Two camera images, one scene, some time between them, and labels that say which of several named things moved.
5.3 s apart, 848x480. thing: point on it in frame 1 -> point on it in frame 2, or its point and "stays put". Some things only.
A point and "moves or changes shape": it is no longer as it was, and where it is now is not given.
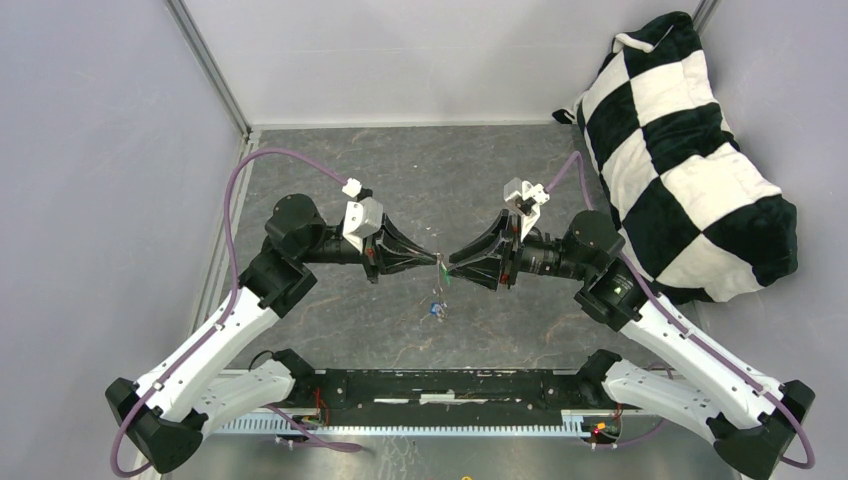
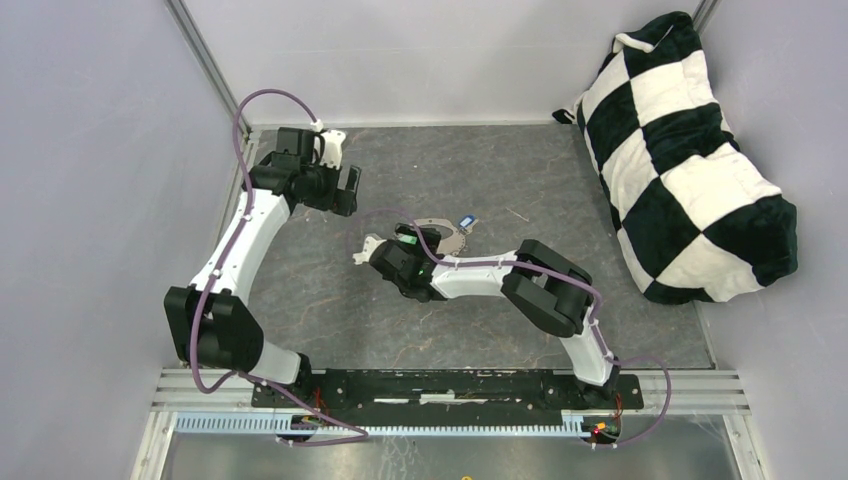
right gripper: (486, 270) -> (431, 237)
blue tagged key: (436, 308) -> (467, 222)
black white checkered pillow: (694, 211) stays put
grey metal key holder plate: (438, 268) moves or changes shape
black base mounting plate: (369, 390) stays put
